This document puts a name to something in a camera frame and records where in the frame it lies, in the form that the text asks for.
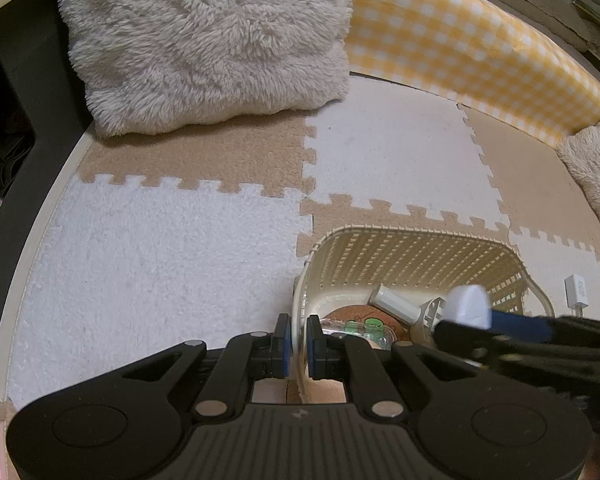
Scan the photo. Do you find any large fluffy cream cushion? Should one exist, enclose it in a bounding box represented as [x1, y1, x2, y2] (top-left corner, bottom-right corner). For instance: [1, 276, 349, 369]
[57, 0, 363, 138]

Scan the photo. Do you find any white foam mat tile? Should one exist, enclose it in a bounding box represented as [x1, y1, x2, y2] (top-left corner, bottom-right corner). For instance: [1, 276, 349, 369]
[507, 227, 600, 321]
[302, 77, 512, 235]
[7, 175, 315, 411]

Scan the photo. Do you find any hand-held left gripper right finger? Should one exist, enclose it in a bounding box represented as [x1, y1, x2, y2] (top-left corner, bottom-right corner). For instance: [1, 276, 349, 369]
[305, 314, 486, 420]

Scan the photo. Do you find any yellow gingham bolster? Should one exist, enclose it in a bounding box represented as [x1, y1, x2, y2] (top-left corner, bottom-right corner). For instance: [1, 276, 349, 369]
[347, 0, 600, 143]

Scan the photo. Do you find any white cylindrical tube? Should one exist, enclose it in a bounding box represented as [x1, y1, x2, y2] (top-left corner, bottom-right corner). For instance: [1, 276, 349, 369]
[369, 284, 448, 333]

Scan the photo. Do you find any cream plastic basket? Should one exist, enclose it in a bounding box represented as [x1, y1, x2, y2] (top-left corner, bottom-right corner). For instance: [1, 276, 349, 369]
[291, 225, 556, 406]

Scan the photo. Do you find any clear plastic box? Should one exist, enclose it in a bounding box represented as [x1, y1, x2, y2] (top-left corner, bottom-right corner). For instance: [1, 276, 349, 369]
[320, 312, 406, 351]

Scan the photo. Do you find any white wall charger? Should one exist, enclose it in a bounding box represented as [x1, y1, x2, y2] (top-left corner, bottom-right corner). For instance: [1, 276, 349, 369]
[564, 274, 591, 317]

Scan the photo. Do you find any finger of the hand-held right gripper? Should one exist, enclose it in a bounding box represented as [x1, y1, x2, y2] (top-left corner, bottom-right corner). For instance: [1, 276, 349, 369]
[434, 320, 600, 411]
[489, 309, 600, 348]

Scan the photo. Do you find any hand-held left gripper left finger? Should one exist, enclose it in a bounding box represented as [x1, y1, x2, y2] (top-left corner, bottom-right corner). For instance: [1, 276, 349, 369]
[115, 312, 293, 420]

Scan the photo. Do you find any round wooden coaster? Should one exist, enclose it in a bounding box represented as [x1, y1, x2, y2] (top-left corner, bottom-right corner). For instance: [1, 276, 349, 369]
[322, 302, 411, 351]

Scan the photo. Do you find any white plug adapter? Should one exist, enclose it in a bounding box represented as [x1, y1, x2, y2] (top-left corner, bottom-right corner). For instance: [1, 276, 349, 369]
[445, 284, 495, 330]

